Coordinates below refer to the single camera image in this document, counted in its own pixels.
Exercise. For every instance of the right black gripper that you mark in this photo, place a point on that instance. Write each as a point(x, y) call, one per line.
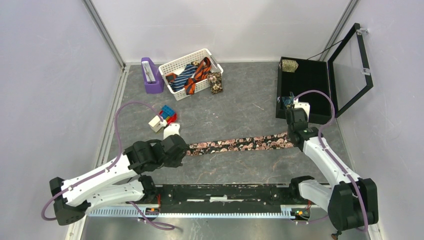
point(288, 129)

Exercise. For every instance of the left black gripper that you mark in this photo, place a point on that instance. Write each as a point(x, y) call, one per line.
point(176, 163)

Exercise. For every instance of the black pink floral tie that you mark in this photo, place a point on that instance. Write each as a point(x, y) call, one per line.
point(257, 143)

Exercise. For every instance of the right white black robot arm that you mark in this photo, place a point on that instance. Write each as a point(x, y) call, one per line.
point(350, 201)

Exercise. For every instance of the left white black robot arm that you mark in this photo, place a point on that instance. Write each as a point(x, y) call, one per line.
point(121, 180)

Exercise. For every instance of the colourful toy block stack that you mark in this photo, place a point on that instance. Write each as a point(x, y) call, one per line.
point(167, 115)

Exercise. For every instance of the gold rolled tie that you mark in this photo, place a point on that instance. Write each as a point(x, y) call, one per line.
point(289, 65)

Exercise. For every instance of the navy white striped tie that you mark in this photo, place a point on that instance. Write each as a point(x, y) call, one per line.
point(178, 81)

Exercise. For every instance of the black tie display box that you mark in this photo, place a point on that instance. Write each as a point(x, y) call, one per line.
point(345, 77)

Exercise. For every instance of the purple metronome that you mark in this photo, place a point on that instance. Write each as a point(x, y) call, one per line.
point(153, 80)

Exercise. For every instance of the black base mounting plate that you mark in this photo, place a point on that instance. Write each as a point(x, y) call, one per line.
point(260, 198)

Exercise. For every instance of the white plastic basket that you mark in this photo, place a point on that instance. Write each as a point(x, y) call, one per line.
point(177, 66)

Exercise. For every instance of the brown floral tie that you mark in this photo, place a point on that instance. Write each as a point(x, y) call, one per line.
point(215, 82)

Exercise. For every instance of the orange navy striped tie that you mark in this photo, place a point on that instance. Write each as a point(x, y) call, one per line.
point(200, 74)

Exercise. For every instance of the small black floor object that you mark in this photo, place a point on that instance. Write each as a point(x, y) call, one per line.
point(335, 236)

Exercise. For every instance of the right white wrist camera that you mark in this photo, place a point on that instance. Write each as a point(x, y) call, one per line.
point(305, 106)

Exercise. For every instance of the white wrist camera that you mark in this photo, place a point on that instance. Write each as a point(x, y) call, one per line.
point(170, 129)
point(305, 106)

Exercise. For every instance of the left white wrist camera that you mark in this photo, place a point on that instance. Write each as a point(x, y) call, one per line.
point(170, 129)

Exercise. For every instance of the white slotted cable duct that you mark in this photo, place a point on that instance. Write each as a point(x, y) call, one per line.
point(129, 211)

